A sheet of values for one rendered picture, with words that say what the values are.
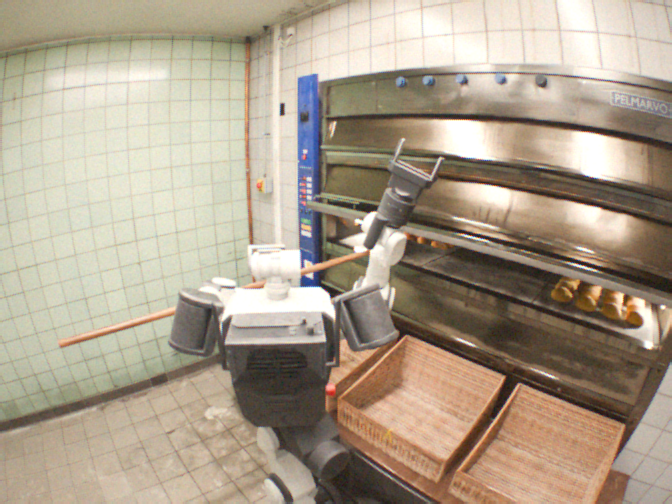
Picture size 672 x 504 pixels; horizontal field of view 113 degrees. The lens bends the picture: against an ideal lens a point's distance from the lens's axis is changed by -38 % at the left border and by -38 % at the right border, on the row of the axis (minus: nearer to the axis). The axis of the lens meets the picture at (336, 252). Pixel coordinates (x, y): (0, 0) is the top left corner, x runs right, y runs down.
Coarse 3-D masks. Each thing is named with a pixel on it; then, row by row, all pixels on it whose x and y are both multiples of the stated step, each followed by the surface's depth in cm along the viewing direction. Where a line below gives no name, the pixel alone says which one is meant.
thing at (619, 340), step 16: (368, 256) 181; (400, 272) 167; (416, 272) 160; (432, 272) 158; (448, 288) 148; (464, 288) 142; (480, 288) 140; (496, 304) 131; (512, 304) 126; (528, 304) 123; (544, 320) 116; (560, 320) 111; (576, 320) 108; (592, 336) 101; (608, 336) 95; (624, 336) 92; (640, 352) 85; (656, 352) 79
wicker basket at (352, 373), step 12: (348, 348) 194; (384, 348) 167; (348, 360) 191; (372, 360) 162; (336, 372) 180; (348, 372) 180; (360, 372) 158; (336, 384) 148; (348, 384) 154; (336, 396) 150; (336, 408) 153
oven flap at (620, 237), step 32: (352, 192) 178; (384, 192) 164; (448, 192) 140; (480, 192) 129; (512, 192) 120; (544, 192) 110; (480, 224) 126; (512, 224) 119; (544, 224) 110; (576, 224) 101; (608, 224) 92; (640, 224) 83; (608, 256) 89; (640, 256) 82
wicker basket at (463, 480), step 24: (504, 408) 116; (552, 408) 112; (576, 408) 104; (528, 432) 117; (576, 432) 101; (600, 432) 94; (480, 456) 117; (504, 456) 115; (528, 456) 112; (552, 456) 107; (576, 456) 99; (456, 480) 99; (480, 480) 105; (504, 480) 103; (528, 480) 100; (552, 480) 96; (576, 480) 92; (600, 480) 76
